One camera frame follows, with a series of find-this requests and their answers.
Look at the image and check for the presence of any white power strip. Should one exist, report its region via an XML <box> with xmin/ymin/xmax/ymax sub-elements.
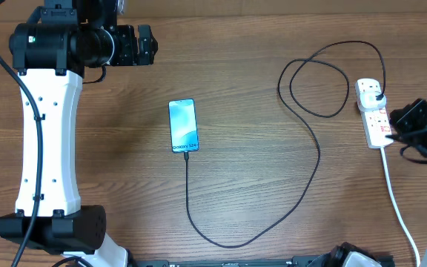
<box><xmin>354</xmin><ymin>78</ymin><xmax>393</xmax><ymax>149</ymax></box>

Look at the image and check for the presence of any white power strip cord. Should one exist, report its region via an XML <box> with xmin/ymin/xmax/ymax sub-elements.
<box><xmin>379</xmin><ymin>146</ymin><xmax>421</xmax><ymax>267</ymax></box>

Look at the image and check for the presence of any Samsung Galaxy smartphone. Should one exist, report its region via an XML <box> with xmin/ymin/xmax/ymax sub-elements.
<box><xmin>168</xmin><ymin>99</ymin><xmax>199</xmax><ymax>153</ymax></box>

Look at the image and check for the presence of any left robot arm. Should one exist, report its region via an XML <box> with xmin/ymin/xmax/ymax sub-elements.
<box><xmin>0</xmin><ymin>0</ymin><xmax>158</xmax><ymax>266</ymax></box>

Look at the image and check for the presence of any white charger plug adapter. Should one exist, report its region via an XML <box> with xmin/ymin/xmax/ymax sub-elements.
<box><xmin>357</xmin><ymin>92</ymin><xmax>387</xmax><ymax>112</ymax></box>

